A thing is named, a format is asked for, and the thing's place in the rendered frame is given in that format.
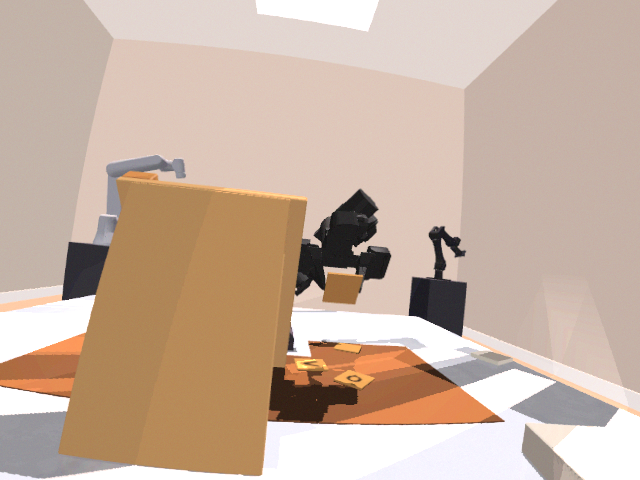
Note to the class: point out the yellow letter tile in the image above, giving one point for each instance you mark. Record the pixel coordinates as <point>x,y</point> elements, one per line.
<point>310,365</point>

